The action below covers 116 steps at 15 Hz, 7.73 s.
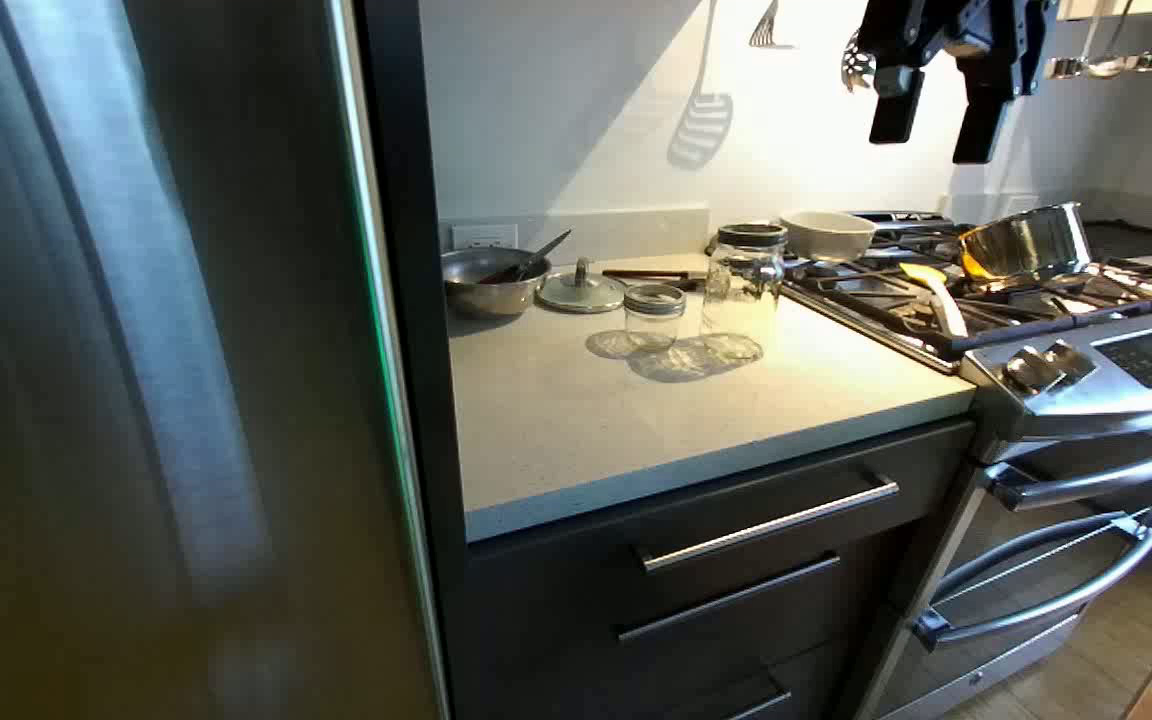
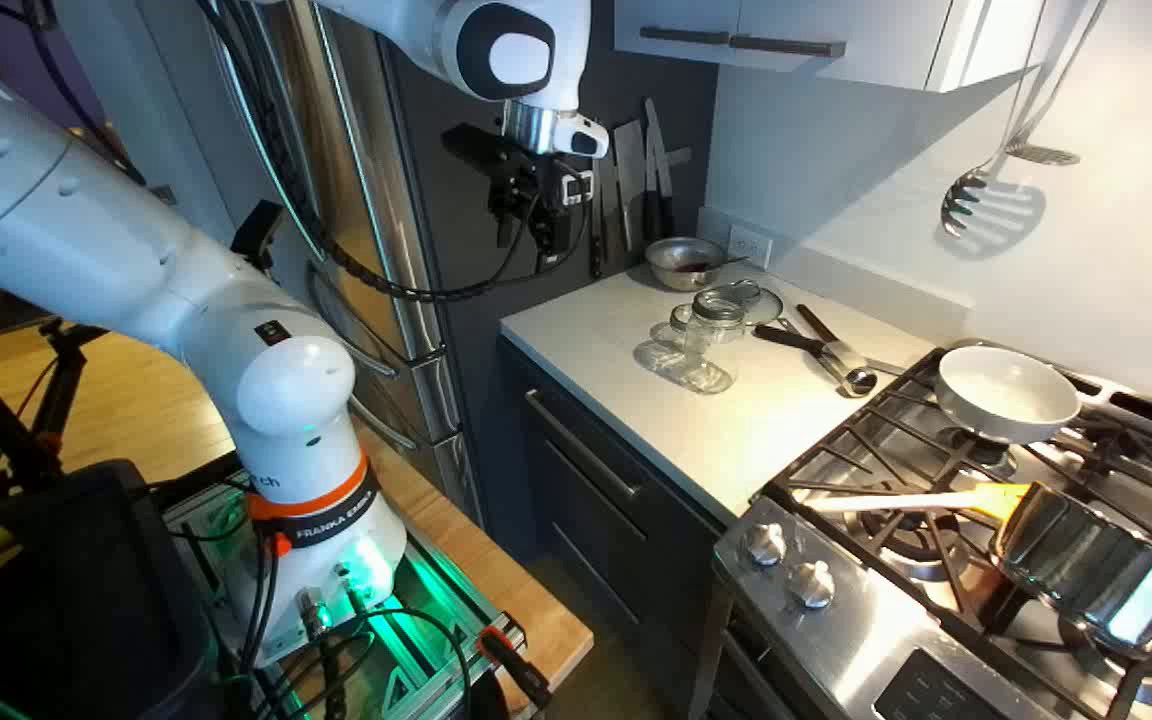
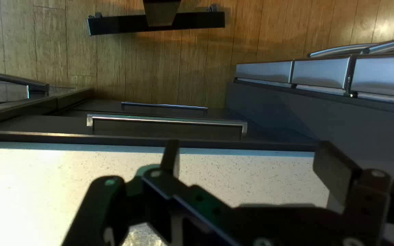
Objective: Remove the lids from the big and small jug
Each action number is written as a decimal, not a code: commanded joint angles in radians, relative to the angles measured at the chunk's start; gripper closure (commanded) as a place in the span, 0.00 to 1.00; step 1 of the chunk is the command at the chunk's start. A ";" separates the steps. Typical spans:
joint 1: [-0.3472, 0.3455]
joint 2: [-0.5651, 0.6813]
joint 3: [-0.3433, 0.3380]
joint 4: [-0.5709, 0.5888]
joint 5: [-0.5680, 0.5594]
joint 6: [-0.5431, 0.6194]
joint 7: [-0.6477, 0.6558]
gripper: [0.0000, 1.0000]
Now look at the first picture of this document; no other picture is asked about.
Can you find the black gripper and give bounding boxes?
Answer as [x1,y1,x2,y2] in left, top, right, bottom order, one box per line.
[854,0,1065,166]

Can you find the hanging metal ladle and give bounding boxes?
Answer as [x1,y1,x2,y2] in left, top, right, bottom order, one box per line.
[1109,0,1152,79]
[1046,0,1122,82]

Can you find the shiny steel pan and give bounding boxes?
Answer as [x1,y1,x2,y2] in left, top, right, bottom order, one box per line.
[953,201,1099,295]

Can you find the white frying pan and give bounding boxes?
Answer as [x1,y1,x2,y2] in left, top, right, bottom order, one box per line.
[779,207,880,262]

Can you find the wooden spatula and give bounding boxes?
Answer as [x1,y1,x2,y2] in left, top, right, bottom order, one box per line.
[896,254,976,341]

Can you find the hanging slotted spatula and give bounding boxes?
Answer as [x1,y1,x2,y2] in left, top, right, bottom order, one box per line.
[665,0,740,173]

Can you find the big glass jar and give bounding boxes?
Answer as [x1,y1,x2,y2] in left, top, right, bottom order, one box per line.
[702,217,793,341]

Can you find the silver stove knob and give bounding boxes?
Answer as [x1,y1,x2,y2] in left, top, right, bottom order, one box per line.
[1041,337,1099,385]
[1003,347,1065,399]

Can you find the small glass jar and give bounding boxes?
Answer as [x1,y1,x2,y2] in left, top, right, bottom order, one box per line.
[621,281,695,355]

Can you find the stainless steel gas stove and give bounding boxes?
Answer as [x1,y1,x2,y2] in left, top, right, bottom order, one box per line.
[779,195,1152,720]

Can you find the glass pot lid with knob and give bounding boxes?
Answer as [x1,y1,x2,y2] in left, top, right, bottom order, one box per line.
[533,254,632,318]

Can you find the dark spoon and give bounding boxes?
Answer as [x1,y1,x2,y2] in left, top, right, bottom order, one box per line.
[506,225,576,284]

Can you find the silver metal bowl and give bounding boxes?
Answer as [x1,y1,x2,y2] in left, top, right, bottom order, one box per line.
[435,242,556,324]

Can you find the dark cabinet side panel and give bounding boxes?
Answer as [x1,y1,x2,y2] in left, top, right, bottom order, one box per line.
[347,0,472,720]

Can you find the stainless steel refrigerator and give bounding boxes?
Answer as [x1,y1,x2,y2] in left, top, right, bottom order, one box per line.
[0,0,451,720]

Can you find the dark drawer with long handle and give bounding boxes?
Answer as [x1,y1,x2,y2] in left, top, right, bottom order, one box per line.
[507,623,873,720]
[467,511,922,720]
[460,416,979,642]

